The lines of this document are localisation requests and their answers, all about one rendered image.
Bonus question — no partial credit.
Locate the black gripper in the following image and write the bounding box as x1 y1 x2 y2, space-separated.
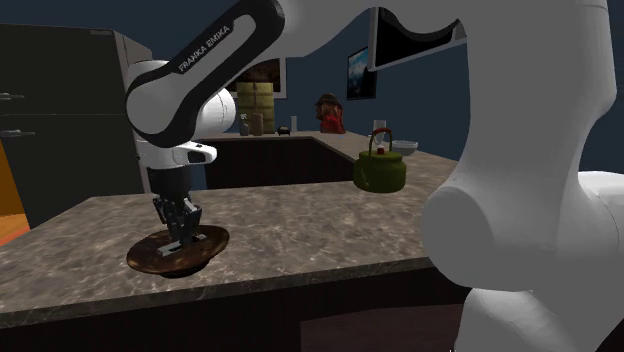
146 166 207 250

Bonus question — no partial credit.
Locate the white bowl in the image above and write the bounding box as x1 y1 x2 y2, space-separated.
391 140 420 158

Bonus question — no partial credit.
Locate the red and brown figure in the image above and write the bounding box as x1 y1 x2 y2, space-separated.
314 92 347 135

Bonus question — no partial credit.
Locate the brown wall picture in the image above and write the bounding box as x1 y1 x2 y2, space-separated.
237 57 288 100

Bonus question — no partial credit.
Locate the blue wall picture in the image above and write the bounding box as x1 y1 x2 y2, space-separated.
346 45 378 102

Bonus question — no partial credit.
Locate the dark brown round plate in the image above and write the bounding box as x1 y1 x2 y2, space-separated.
126 224 231 280

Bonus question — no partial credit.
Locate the green kettle with red handle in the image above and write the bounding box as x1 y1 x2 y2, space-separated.
352 127 408 195

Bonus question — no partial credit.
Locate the olive green box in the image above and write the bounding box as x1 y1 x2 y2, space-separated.
235 81 276 136

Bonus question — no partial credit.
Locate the white framed dark wall picture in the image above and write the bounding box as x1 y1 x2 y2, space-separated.
367 6 469 73

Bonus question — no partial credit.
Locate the black refrigerator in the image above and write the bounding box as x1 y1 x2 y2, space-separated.
0 23 153 230

